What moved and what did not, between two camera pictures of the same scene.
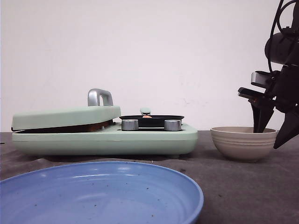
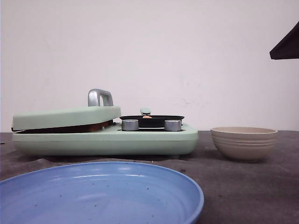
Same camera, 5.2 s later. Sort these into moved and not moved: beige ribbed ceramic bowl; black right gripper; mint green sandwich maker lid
Moved: black right gripper
Not moved: beige ribbed ceramic bowl; mint green sandwich maker lid
